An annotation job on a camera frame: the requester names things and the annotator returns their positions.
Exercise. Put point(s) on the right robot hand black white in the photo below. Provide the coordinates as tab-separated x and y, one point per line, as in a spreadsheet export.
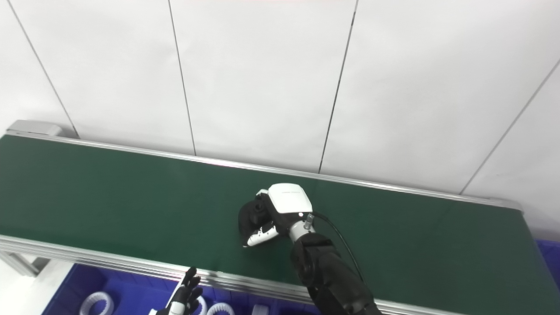
288	199

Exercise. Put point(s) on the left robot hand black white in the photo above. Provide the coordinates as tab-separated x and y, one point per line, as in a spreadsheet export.
183	297

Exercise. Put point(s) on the black round flanged part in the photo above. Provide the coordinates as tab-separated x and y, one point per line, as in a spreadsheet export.
249	218

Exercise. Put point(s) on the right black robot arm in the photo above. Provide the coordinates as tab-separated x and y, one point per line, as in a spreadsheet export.
328	275

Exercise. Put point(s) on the blue bin with white parts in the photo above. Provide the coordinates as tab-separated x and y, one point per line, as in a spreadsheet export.
131	293

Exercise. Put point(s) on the green conveyor belt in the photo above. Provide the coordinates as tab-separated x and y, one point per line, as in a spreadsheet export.
131	197
109	258

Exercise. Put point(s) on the aluminium conveyor leg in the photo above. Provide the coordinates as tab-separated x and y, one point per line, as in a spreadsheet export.
22	262

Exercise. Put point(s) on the empty blue bin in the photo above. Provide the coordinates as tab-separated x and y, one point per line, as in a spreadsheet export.
551	260

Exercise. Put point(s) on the white plastic cylinder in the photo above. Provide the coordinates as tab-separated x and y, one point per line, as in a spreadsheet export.
259	311

